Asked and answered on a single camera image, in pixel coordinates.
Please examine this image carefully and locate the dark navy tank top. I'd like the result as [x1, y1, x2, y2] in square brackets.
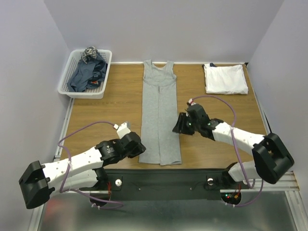
[67, 60, 108, 92]

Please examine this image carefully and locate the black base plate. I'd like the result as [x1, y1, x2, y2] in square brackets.
[49, 168, 284, 202]

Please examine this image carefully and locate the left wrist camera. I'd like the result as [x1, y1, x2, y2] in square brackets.
[113, 121, 131, 139]

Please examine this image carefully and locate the purple cable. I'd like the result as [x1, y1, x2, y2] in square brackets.
[187, 95, 264, 208]
[57, 121, 125, 209]

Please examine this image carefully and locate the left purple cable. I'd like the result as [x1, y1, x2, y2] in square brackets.
[57, 121, 125, 209]

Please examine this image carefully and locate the folded white tank top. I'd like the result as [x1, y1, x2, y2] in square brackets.
[203, 63, 248, 95]

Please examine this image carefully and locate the patterned navy garment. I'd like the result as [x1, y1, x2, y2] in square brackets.
[81, 46, 98, 64]

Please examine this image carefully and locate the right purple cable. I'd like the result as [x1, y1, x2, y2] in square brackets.
[187, 95, 264, 208]

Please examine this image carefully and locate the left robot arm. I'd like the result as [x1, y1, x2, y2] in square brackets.
[19, 132, 146, 209]

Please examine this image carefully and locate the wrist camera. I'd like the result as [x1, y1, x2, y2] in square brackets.
[113, 121, 131, 139]
[187, 98, 196, 107]

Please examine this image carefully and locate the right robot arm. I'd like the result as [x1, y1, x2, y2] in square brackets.
[172, 103, 295, 188]

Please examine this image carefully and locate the grey tank top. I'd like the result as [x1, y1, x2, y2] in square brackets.
[139, 60, 182, 166]

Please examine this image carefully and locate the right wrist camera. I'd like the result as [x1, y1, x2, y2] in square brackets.
[187, 98, 196, 107]

